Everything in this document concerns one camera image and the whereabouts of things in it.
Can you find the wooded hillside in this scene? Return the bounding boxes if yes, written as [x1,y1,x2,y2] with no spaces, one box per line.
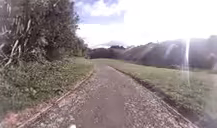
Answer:
[87,34,217,73]

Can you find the pale path edging kerb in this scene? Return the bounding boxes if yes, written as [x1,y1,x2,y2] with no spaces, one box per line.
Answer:
[15,70,95,128]

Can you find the sloping grass field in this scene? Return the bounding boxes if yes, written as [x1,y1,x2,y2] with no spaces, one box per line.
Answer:
[92,58,217,128]

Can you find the weedy grass verge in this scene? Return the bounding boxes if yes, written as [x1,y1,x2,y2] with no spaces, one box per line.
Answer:
[0,56,96,128]

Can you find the tall bushes and trees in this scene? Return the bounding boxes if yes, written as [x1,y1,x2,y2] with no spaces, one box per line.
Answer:
[0,0,91,68]

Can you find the grey gravel-edged path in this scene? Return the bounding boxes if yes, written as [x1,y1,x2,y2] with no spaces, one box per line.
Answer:
[15,61,200,128]

